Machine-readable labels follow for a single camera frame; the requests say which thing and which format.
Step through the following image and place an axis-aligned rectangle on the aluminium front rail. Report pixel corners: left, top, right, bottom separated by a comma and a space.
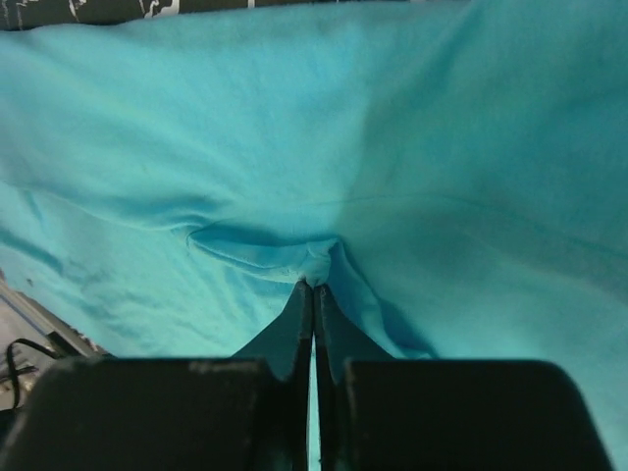
1, 278, 105, 356

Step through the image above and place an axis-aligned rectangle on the light blue t shirt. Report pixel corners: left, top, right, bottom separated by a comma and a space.
1, 1, 627, 470

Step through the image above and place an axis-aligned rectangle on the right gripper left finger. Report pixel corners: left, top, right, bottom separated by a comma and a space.
1, 282, 313, 470

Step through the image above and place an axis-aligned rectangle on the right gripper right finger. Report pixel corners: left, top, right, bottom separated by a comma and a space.
313, 287, 611, 470

